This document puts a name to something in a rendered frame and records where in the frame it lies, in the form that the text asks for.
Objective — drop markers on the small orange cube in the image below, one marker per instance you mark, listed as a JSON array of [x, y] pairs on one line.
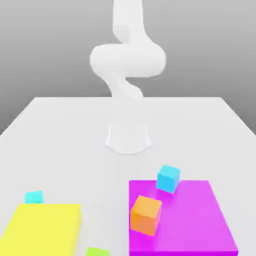
[[145, 216]]

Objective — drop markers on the large yellow box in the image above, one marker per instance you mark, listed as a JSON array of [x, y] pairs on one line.
[[42, 230]]

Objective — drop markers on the small lime green cube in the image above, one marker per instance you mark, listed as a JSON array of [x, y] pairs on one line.
[[98, 252]]

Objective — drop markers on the large magenta box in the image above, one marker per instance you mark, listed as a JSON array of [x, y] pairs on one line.
[[190, 220]]

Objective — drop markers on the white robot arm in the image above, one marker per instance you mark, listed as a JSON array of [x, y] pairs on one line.
[[128, 60]]

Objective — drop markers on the small blue cube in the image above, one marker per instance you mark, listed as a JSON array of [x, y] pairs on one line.
[[167, 180]]

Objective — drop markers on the small cyan cube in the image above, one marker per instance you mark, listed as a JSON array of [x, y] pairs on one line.
[[34, 197]]

